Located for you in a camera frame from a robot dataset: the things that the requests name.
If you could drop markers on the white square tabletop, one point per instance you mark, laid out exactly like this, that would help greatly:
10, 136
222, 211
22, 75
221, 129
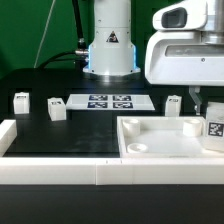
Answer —
162, 137

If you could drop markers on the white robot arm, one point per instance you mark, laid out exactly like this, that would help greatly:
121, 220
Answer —
111, 55

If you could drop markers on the white marker sheet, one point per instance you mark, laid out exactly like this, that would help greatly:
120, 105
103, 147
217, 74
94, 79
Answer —
109, 102

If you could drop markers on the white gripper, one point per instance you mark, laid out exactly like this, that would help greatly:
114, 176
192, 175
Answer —
188, 46

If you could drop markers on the white U-shaped obstacle fence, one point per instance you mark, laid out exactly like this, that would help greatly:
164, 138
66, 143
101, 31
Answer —
103, 171

